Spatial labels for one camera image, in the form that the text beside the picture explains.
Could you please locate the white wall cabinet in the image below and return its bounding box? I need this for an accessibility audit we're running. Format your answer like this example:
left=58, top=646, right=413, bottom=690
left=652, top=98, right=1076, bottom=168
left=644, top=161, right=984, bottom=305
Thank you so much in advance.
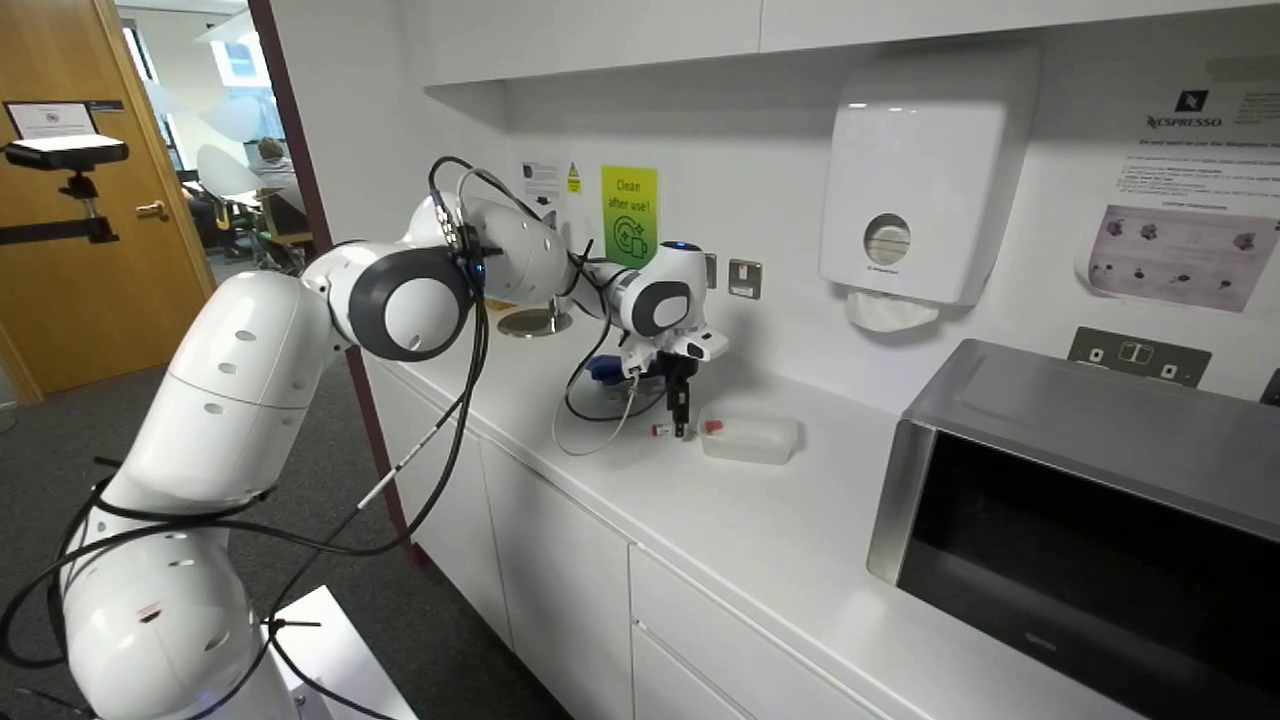
left=391, top=0, right=1280, bottom=96

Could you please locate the stainless steel appliance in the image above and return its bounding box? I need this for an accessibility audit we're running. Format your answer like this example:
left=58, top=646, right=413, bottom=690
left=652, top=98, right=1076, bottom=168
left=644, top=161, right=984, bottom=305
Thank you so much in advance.
left=865, top=335, right=1280, bottom=720

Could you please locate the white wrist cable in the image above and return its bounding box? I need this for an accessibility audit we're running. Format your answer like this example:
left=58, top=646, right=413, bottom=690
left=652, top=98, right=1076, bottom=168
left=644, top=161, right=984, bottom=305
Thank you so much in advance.
left=556, top=376, right=648, bottom=461

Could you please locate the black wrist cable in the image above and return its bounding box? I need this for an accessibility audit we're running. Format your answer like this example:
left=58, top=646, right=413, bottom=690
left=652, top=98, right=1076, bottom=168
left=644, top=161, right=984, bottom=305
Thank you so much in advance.
left=556, top=235, right=670, bottom=428

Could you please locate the wooden door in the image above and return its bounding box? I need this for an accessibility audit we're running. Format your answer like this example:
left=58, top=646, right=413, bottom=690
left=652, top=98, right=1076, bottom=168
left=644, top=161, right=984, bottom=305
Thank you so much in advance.
left=0, top=0, right=238, bottom=405

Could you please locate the office chair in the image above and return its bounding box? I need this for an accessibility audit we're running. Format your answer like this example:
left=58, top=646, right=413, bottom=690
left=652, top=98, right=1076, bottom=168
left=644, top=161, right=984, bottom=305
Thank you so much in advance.
left=250, top=183, right=324, bottom=262

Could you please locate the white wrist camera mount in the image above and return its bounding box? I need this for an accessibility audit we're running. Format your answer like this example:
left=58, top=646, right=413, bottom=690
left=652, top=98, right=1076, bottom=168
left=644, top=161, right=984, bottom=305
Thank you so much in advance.
left=617, top=319, right=730, bottom=383

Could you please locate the yellow-green wall sign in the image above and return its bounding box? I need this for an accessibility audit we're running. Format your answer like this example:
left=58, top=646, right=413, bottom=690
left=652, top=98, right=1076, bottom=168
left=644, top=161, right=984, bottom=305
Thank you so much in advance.
left=595, top=161, right=665, bottom=272

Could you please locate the round metal sink bowl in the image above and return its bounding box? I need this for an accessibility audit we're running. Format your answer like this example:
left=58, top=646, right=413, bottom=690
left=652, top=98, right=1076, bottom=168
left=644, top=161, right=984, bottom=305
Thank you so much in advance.
left=491, top=298, right=576, bottom=344

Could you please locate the coffee machine instruction poster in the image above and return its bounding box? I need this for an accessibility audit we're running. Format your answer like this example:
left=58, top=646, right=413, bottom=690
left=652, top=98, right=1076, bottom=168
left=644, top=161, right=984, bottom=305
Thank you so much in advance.
left=1071, top=53, right=1280, bottom=319

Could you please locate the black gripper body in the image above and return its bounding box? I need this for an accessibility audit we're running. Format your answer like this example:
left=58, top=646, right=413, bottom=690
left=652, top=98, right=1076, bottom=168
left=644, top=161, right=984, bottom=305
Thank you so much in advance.
left=657, top=339, right=708, bottom=399

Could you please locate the white base cabinet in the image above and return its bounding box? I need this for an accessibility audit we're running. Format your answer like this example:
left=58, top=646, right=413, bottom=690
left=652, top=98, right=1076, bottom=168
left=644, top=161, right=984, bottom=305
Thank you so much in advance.
left=360, top=355, right=934, bottom=720

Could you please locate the white paper towel dispenser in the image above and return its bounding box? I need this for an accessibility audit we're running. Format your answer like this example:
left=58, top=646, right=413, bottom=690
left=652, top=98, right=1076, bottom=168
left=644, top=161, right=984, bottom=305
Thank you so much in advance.
left=817, top=38, right=1044, bottom=339

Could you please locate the clear plastic lunchbox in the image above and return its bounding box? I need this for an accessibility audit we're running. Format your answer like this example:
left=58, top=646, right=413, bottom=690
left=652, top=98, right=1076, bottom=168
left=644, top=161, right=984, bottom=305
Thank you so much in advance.
left=696, top=408, right=809, bottom=466

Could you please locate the silver double wall socket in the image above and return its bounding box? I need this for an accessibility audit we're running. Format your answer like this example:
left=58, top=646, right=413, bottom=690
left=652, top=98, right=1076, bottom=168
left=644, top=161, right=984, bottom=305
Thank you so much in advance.
left=1065, top=325, right=1216, bottom=391

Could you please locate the long black arm cable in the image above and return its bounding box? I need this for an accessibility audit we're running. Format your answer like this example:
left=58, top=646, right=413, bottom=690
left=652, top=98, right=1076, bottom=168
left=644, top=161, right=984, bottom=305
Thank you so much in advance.
left=0, top=153, right=553, bottom=720

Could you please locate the laptop on stand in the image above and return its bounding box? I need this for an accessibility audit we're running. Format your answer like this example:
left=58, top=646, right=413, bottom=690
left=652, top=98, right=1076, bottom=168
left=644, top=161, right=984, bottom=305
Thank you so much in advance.
left=0, top=96, right=131, bottom=170

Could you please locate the silver wall switch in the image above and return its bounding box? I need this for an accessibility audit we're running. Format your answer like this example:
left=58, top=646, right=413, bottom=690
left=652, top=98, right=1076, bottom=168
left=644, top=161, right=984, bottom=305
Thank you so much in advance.
left=722, top=257, right=768, bottom=305

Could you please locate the black laptop stand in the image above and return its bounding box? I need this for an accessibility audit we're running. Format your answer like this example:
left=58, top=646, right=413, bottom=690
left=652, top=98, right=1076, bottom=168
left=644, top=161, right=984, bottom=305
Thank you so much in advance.
left=0, top=162, right=122, bottom=253

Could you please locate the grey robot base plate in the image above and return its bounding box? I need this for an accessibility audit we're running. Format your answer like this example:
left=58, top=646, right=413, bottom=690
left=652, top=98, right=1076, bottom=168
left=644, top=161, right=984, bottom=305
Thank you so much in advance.
left=263, top=578, right=423, bottom=720

